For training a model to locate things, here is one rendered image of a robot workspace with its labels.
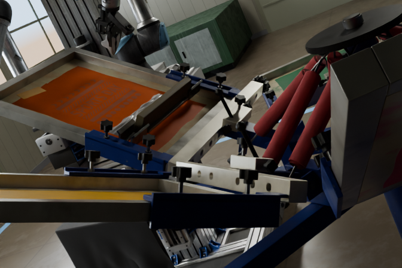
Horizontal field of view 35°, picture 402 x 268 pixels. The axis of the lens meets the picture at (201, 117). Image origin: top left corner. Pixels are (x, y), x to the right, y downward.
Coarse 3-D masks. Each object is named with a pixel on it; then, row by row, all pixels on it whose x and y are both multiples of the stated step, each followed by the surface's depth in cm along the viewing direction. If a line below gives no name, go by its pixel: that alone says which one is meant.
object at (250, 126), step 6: (246, 126) 214; (252, 126) 215; (234, 132) 215; (240, 132) 214; (246, 132) 212; (252, 132) 211; (270, 132) 212; (234, 138) 216; (258, 138) 211; (264, 138) 210; (270, 138) 209; (252, 144) 213; (258, 144) 212; (264, 144) 211
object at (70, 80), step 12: (72, 72) 259; (84, 72) 260; (96, 72) 261; (60, 84) 249; (72, 84) 250; (120, 84) 253; (132, 84) 254; (144, 96) 246; (132, 108) 236; (180, 108) 240; (192, 108) 240; (168, 120) 231; (180, 120) 232
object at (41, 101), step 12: (48, 84) 248; (36, 96) 239; (48, 96) 239; (60, 96) 240; (36, 108) 231; (48, 108) 231; (60, 120) 225; (72, 120) 225; (84, 120) 226; (120, 120) 228; (156, 132) 223; (168, 132) 223; (156, 144) 216
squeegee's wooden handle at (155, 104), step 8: (184, 80) 237; (176, 88) 231; (184, 88) 235; (160, 96) 224; (168, 96) 225; (176, 96) 231; (184, 96) 239; (152, 104) 218; (160, 104) 220; (168, 104) 226; (144, 112) 213; (152, 112) 215; (160, 112) 223; (136, 120) 212; (144, 120) 212; (152, 120) 218; (136, 128) 214
